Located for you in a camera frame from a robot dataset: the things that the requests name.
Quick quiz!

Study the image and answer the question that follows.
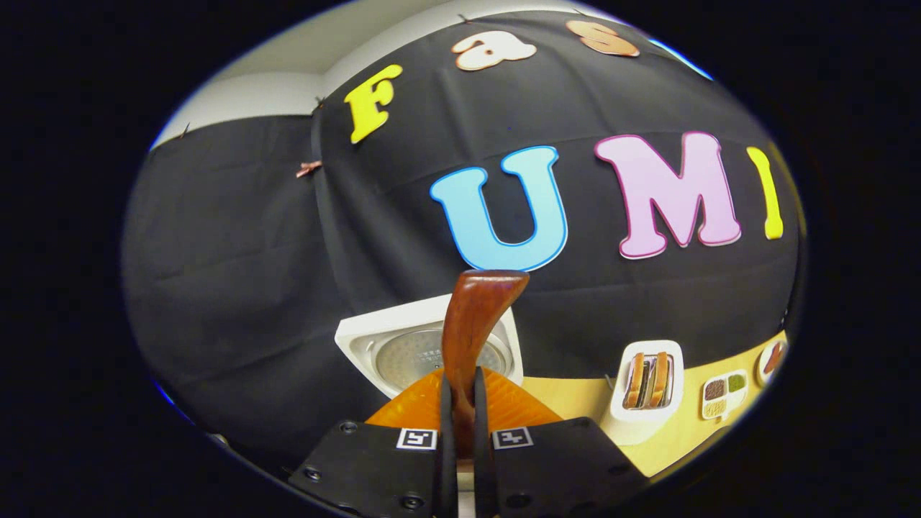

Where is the white toaster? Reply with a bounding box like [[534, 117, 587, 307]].
[[599, 340, 685, 445]]

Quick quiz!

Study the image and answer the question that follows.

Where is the white round plate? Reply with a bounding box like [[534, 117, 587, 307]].
[[756, 340, 789, 387]]

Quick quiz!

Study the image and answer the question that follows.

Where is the toasted bread slice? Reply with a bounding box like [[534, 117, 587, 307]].
[[648, 351, 670, 408], [625, 352, 646, 409]]

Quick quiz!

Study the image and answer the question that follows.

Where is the white rice cooker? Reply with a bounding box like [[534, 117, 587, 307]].
[[335, 294, 524, 400]]

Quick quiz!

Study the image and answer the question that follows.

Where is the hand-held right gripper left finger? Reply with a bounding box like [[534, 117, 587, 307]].
[[288, 368, 458, 518]]

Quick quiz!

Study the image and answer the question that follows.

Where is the brown wooden spoon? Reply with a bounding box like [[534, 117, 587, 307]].
[[442, 270, 530, 461]]

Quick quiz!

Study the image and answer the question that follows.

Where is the white divided grain dish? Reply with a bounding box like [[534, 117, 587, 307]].
[[702, 369, 749, 422]]

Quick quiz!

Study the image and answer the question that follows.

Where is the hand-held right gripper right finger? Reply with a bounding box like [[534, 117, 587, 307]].
[[473, 365, 648, 518]]

